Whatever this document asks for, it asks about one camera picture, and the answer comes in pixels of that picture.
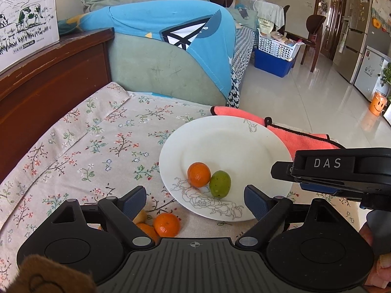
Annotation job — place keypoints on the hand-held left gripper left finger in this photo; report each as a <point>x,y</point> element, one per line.
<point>136,203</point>

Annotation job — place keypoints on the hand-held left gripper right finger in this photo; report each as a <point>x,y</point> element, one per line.
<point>255,202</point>

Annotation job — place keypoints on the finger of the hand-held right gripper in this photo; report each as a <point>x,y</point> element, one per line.
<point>282,171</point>

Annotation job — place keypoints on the orange tangerine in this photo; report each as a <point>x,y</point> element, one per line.
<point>147,231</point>
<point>166,225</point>
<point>199,175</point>

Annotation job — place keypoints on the white plate with line flowers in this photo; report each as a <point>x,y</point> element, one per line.
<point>226,146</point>

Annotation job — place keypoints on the person's right hand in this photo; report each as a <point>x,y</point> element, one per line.
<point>383,268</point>

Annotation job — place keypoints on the coral pink towel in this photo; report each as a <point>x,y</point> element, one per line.
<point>290,134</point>

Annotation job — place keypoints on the olive green round fruit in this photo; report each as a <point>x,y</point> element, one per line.
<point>220,184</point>

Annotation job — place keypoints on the orange smiley bin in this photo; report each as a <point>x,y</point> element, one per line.
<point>377,103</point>

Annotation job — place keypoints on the floral tablecloth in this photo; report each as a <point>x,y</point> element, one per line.
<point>91,146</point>

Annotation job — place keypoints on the green houseplant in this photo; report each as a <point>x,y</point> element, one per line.
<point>386,74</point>

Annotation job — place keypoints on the white chest freezer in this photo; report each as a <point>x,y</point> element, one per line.
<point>371,70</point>

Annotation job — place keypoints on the blue plastic bin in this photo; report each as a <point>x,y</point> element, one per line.
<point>272,65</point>

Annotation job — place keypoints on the brown fuzzy cloth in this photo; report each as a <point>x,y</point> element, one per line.
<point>49,274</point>

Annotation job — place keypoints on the white plastic basket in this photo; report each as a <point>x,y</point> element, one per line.
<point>275,47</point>

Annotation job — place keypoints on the houndstooth sofa cover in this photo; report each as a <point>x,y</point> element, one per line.
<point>243,48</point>

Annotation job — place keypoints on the green sofa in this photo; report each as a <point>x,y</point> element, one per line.
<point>152,70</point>

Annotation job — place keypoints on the silver refrigerator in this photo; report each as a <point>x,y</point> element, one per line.
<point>356,30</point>

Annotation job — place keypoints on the dark wooden chair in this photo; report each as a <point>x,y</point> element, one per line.
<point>314,24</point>

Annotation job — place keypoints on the wooden door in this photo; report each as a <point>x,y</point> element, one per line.
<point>331,21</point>

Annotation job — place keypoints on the table with white cloth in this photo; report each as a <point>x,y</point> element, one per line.
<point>268,9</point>

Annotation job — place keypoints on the blue shark plush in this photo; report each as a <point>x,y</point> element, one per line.
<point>146,21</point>

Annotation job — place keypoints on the cardboard box with cow print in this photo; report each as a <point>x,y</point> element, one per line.
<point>27,21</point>

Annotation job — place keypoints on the wall poster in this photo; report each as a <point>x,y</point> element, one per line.
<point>381,6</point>

